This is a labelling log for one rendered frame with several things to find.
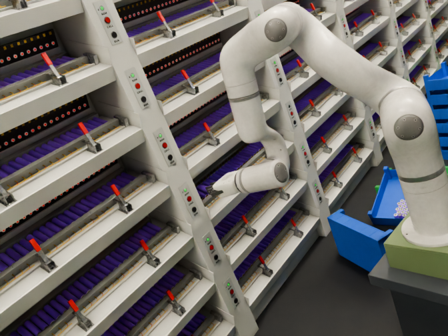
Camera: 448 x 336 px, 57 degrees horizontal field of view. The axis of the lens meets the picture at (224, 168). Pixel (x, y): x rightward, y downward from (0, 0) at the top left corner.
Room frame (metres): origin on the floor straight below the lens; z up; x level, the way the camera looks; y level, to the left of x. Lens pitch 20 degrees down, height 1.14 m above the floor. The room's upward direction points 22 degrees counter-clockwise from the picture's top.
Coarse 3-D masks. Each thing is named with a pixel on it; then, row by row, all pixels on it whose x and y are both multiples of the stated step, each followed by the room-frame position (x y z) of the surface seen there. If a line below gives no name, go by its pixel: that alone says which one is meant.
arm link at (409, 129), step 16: (400, 96) 0.96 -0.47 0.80; (416, 96) 0.95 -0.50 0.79; (384, 112) 0.96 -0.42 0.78; (400, 112) 0.91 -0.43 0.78; (416, 112) 0.90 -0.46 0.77; (432, 112) 0.92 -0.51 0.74; (384, 128) 0.95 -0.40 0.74; (400, 128) 0.91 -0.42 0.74; (416, 128) 0.89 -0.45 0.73; (432, 128) 0.89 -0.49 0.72; (400, 144) 0.92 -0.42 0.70; (416, 144) 0.91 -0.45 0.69; (432, 144) 0.92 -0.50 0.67; (400, 160) 0.97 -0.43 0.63; (416, 160) 0.95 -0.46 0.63; (432, 160) 0.94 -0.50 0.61; (400, 176) 1.00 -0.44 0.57; (416, 176) 0.96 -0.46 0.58; (432, 176) 0.94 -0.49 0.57
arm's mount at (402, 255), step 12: (408, 216) 1.11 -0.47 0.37; (396, 228) 1.07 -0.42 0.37; (396, 240) 1.02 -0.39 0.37; (396, 252) 1.00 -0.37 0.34; (408, 252) 0.97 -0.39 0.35; (420, 252) 0.94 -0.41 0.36; (432, 252) 0.91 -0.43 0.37; (444, 252) 0.89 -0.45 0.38; (396, 264) 1.01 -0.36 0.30; (408, 264) 0.98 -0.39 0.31; (420, 264) 0.95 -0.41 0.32; (432, 264) 0.92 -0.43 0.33; (444, 264) 0.89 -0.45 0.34; (432, 276) 0.93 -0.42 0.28; (444, 276) 0.90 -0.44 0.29
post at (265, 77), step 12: (252, 0) 1.76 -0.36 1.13; (252, 12) 1.74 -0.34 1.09; (240, 24) 1.78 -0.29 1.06; (228, 36) 1.84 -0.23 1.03; (264, 72) 1.76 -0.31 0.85; (264, 84) 1.77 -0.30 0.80; (276, 84) 1.74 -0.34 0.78; (288, 96) 1.78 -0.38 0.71; (276, 120) 1.77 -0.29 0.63; (288, 120) 1.74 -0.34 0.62; (300, 132) 1.78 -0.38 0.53; (300, 156) 1.74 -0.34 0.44; (300, 168) 1.74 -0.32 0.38; (312, 168) 1.78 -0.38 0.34; (312, 180) 1.76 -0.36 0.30; (312, 192) 1.74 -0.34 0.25; (312, 204) 1.75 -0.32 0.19; (324, 204) 1.78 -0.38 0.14; (324, 216) 1.76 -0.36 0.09; (324, 228) 1.74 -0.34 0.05
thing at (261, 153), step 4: (264, 148) 1.68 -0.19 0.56; (260, 152) 1.65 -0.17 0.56; (256, 156) 1.63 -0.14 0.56; (260, 156) 1.64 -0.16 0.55; (252, 160) 1.60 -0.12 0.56; (256, 160) 1.62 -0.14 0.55; (260, 160) 1.62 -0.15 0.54; (244, 164) 1.58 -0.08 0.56; (248, 164) 1.58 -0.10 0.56; (252, 164) 1.60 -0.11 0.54; (240, 168) 1.56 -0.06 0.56; (208, 196) 1.42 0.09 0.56; (216, 196) 1.43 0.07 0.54; (204, 200) 1.40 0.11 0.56; (208, 200) 1.40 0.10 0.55; (212, 200) 1.42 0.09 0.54; (204, 204) 1.38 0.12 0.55; (208, 204) 1.40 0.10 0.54; (212, 204) 1.39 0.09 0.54
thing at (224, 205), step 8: (272, 128) 1.80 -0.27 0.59; (288, 136) 1.75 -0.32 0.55; (248, 144) 1.77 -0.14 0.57; (288, 144) 1.72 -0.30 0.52; (288, 152) 1.70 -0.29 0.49; (216, 160) 1.64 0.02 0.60; (264, 160) 1.63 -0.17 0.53; (240, 192) 1.45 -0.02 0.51; (216, 200) 1.42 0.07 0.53; (224, 200) 1.42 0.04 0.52; (232, 200) 1.41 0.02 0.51; (240, 200) 1.45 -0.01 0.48; (208, 208) 1.31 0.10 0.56; (216, 208) 1.38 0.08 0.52; (224, 208) 1.38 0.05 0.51; (232, 208) 1.42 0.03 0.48; (216, 216) 1.35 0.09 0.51; (224, 216) 1.38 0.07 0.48; (216, 224) 1.35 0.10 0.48
